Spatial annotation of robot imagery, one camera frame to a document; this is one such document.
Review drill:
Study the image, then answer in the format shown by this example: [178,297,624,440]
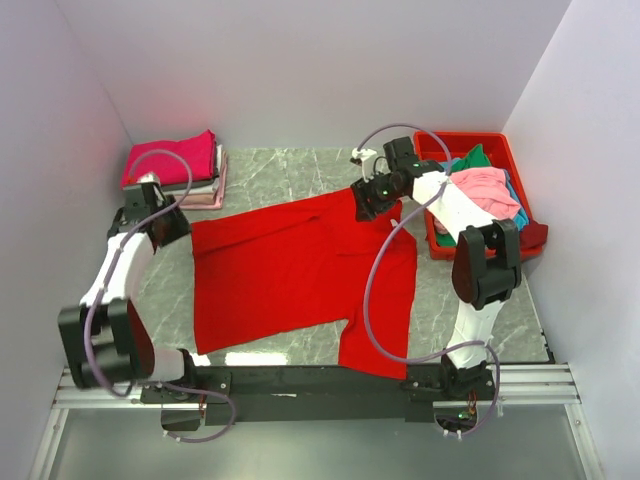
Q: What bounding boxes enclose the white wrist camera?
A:
[130,172,161,186]
[350,148,378,182]

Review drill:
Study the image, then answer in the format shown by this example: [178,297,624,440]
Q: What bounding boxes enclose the red plastic bin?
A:
[413,132,545,260]

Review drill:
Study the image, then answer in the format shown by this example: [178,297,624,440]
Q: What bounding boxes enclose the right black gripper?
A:
[351,168,406,223]

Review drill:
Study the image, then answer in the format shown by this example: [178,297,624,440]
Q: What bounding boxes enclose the folded light pink t-shirt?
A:
[181,150,228,210]

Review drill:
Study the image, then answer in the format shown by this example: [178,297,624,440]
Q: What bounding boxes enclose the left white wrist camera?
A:
[130,172,161,186]

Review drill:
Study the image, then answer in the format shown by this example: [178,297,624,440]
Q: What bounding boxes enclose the aluminium frame rail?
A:
[52,364,581,409]

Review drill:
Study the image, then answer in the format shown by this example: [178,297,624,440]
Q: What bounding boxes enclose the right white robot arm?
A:
[351,137,522,399]

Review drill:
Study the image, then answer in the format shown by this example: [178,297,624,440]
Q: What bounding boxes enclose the dark red t-shirt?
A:
[520,220,549,250]

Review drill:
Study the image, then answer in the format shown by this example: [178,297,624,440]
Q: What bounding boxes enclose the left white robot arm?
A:
[57,180,200,402]

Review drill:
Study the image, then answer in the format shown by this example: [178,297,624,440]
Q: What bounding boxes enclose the folded magenta t-shirt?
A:
[120,130,217,187]

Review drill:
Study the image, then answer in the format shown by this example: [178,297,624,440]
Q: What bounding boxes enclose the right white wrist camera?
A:
[350,148,378,182]

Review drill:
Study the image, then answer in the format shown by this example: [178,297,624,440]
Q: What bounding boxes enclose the green t-shirt in bin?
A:
[434,144,491,247]

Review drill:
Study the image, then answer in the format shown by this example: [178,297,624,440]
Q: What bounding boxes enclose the pink t-shirt in bin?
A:
[434,167,521,234]

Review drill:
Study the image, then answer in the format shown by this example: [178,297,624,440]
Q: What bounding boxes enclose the light blue t-shirt in bin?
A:
[439,158,530,234]

